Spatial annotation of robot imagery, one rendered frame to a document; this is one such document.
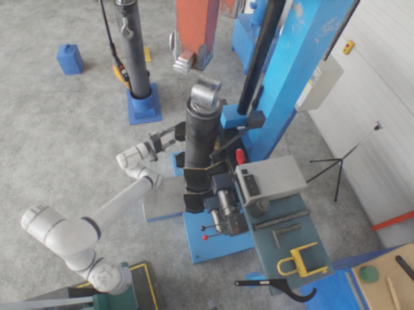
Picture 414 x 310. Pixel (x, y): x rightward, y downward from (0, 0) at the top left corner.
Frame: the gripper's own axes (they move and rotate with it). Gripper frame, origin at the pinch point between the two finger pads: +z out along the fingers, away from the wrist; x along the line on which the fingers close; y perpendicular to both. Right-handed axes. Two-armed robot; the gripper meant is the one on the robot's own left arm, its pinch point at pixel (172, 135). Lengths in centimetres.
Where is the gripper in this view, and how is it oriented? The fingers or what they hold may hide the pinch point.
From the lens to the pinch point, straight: 138.6
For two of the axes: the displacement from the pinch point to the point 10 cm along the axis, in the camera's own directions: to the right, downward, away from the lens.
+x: -1.0, 5.4, 8.4
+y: -5.9, -7.1, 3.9
